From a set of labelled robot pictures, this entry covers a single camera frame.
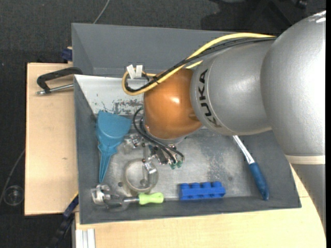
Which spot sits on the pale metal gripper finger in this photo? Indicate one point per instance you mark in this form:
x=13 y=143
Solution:
x=150 y=168
x=134 y=142

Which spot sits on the blue plastic funnel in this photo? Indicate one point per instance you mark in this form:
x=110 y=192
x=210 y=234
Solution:
x=110 y=130

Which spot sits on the grey metal bin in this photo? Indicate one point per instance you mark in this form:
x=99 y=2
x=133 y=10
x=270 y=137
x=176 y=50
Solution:
x=207 y=159

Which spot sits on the blue toy brick block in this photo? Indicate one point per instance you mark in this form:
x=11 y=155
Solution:
x=201 y=191

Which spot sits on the clear plastic piece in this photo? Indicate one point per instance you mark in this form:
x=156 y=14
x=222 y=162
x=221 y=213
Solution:
x=99 y=194

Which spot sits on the pale wood board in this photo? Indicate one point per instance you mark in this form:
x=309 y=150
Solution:
x=49 y=143

